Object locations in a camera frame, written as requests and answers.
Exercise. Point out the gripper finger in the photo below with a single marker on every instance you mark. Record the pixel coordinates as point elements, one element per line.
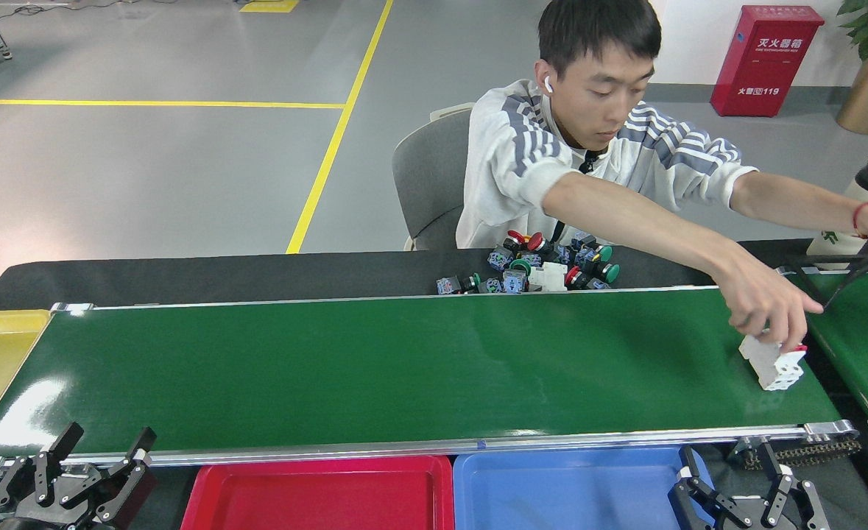
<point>772,456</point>
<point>688,460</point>

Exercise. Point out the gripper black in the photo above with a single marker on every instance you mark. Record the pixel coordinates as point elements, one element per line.
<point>43,523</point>

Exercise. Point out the black switch blue block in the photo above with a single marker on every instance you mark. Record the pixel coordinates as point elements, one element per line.
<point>450,285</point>
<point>489,285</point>
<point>582,241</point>

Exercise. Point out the person's left forearm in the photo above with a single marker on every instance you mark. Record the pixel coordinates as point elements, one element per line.
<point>794,202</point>

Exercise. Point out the person's right forearm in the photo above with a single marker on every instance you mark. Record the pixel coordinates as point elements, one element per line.
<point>625,213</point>

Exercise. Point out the blue plastic tray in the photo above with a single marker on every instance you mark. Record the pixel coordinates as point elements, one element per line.
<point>566,493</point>

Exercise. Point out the green conveyor belt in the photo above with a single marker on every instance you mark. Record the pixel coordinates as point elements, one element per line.
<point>857,338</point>
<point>404,368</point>

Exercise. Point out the red plastic tray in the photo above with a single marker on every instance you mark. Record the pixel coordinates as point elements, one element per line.
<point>316,497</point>

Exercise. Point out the person's right hand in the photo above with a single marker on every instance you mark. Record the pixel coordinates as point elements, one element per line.
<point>765,302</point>

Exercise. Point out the person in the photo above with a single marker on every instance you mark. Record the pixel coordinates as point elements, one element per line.
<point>522,162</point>

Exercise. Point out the grey chair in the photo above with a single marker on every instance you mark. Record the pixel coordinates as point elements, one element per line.
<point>430,177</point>

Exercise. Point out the red fire extinguisher cabinet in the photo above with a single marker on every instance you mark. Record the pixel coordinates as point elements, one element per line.
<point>765,59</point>

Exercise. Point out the black conveyor guide bracket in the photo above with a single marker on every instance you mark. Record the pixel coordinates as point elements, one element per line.
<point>853,280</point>

